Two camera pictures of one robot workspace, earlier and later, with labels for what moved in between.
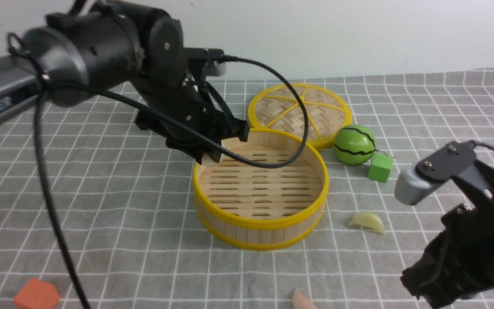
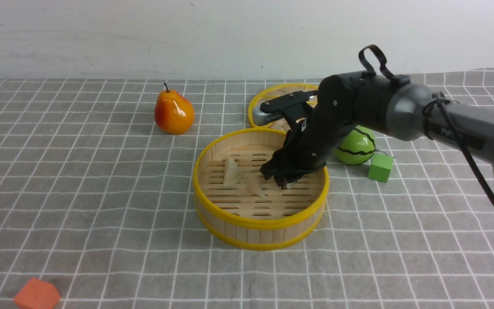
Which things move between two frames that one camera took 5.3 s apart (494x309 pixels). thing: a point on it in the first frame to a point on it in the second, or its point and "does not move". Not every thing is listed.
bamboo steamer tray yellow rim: (254, 208) does not move
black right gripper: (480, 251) to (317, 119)
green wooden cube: (379, 167) does not move
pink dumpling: (300, 301) to (254, 185)
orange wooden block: (37, 294) does not move
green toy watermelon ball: (353, 144) does not move
